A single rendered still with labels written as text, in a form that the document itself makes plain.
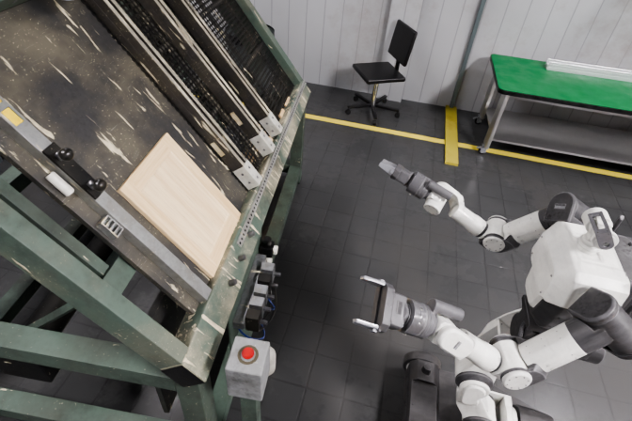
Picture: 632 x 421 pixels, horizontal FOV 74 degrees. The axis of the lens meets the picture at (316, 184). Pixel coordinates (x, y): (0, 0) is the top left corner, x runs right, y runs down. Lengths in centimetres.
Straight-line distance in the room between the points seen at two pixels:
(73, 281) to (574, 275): 137
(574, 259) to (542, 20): 370
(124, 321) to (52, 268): 26
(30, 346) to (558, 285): 174
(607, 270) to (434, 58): 376
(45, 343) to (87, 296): 51
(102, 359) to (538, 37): 451
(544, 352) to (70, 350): 152
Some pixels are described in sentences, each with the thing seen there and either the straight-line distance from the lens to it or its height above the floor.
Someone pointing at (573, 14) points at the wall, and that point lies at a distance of 494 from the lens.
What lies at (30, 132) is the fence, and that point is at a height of 153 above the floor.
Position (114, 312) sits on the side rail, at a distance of 140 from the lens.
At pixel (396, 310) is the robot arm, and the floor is 134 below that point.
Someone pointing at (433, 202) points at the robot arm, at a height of 121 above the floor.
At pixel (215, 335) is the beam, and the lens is 164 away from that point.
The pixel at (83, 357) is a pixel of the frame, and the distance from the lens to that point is 177.
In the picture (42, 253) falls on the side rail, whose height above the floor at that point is 134.
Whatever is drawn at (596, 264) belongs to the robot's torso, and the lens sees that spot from 144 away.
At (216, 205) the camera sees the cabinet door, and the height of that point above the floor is 99.
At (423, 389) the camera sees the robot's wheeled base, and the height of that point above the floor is 19.
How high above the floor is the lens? 223
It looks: 39 degrees down
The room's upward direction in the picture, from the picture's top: 5 degrees clockwise
